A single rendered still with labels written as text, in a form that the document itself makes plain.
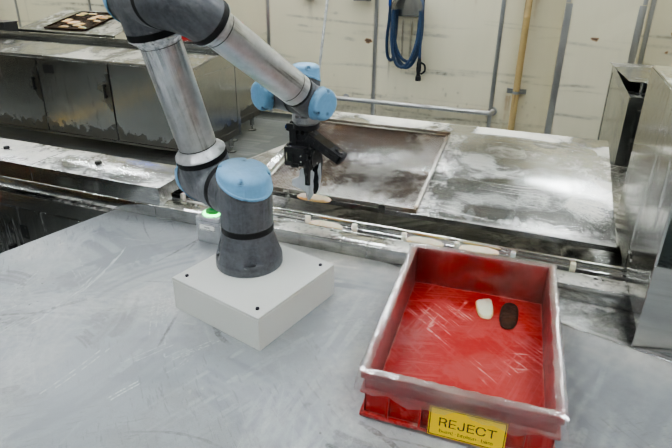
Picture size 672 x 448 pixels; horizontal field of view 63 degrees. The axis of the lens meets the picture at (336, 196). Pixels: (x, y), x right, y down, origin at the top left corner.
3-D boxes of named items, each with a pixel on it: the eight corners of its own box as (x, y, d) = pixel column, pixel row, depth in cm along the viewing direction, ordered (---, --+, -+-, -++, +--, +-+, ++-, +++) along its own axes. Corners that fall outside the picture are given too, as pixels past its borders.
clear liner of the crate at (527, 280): (350, 418, 92) (352, 372, 88) (407, 274, 135) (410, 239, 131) (562, 473, 83) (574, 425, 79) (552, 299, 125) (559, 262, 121)
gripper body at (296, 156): (296, 158, 154) (295, 117, 149) (324, 162, 151) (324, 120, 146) (284, 167, 147) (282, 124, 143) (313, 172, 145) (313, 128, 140)
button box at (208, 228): (196, 251, 152) (192, 215, 148) (211, 238, 159) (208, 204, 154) (221, 256, 149) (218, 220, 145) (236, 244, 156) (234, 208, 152)
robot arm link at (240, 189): (241, 240, 114) (237, 180, 108) (205, 220, 122) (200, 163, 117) (285, 222, 122) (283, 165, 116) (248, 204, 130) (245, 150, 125)
